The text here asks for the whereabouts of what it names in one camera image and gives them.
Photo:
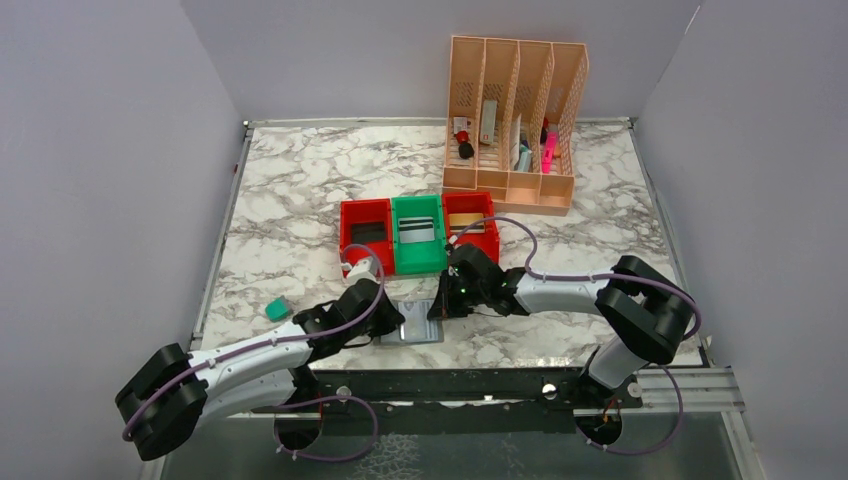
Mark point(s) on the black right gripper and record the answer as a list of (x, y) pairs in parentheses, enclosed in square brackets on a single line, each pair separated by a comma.
[(448, 303)]

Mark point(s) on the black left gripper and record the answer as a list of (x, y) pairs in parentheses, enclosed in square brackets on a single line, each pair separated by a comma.
[(382, 316)]

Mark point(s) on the grey card holder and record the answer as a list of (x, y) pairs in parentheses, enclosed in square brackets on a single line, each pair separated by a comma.
[(416, 329)]

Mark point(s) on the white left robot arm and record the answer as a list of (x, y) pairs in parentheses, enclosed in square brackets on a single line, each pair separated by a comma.
[(176, 392)]

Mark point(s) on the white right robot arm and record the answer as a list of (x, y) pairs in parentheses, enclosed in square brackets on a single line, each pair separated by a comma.
[(649, 315)]

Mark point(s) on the gold striped card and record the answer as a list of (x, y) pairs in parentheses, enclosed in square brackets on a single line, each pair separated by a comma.
[(457, 222)]

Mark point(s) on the silver striped card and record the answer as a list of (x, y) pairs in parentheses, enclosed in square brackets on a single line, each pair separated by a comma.
[(412, 230)]

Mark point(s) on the black card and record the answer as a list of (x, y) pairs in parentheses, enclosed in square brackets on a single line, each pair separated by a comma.
[(367, 233)]

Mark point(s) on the green plastic bin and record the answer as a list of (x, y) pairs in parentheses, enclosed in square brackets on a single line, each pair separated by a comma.
[(419, 258)]

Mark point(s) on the red plastic bin right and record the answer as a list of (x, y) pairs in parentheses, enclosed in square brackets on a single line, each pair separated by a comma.
[(462, 209)]

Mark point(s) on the red plastic bin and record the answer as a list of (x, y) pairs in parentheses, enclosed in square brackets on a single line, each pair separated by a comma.
[(370, 210), (462, 209)]

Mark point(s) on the red plastic bin left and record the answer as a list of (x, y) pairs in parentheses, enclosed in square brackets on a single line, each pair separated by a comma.
[(370, 210)]

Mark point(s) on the peach desk organizer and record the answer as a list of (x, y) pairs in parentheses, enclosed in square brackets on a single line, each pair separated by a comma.
[(539, 86)]

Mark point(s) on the teal eraser block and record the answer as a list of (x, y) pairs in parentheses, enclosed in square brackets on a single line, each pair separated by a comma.
[(278, 310)]

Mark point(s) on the red black marker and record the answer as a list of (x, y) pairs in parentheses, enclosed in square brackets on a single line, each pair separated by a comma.
[(465, 149)]

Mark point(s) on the white red box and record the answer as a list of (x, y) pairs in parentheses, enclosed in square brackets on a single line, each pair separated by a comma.
[(488, 122)]

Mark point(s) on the pink highlighter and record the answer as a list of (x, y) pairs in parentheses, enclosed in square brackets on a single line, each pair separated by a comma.
[(549, 151)]

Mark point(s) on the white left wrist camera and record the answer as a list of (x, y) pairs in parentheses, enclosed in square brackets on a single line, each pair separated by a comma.
[(365, 268)]

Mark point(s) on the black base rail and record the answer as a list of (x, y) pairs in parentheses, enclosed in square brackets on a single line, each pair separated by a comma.
[(448, 401)]

